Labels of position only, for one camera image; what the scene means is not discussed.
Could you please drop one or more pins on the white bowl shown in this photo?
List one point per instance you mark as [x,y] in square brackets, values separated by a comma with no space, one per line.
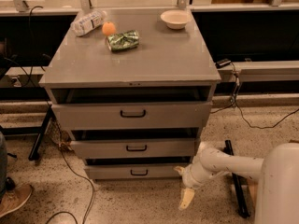
[176,19]

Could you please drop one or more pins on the black metal floor bar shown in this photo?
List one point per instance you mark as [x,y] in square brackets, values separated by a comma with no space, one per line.
[242,206]

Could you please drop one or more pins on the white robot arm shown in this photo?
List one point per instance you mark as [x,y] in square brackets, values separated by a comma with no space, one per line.
[277,175]

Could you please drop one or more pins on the orange fruit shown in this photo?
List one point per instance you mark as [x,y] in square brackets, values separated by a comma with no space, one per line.
[108,28]

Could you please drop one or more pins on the grey middle drawer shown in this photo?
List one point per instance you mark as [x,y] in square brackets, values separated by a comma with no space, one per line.
[138,148]

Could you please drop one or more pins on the black table leg left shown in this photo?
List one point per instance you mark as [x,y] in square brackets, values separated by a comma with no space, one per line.
[34,155]

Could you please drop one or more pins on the clear plastic water bottle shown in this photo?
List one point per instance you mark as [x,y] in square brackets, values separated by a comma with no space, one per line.
[88,22]

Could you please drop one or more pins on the green crushed can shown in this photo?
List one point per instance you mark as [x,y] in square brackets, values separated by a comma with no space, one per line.
[123,41]

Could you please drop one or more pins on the black power adapter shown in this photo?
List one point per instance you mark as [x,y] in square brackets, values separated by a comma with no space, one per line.
[222,63]

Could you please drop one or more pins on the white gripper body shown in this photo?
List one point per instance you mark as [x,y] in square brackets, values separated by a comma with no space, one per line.
[189,177]

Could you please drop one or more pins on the grey bottom drawer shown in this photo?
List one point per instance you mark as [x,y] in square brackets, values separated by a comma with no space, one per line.
[111,172]

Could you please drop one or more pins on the blue jeans leg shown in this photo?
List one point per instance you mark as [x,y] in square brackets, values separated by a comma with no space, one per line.
[3,166]

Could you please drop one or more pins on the grey drawer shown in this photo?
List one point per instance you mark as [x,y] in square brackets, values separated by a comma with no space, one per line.
[138,148]
[132,115]
[111,172]

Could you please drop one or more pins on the grey top drawer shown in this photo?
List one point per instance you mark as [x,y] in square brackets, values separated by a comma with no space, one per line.
[132,115]

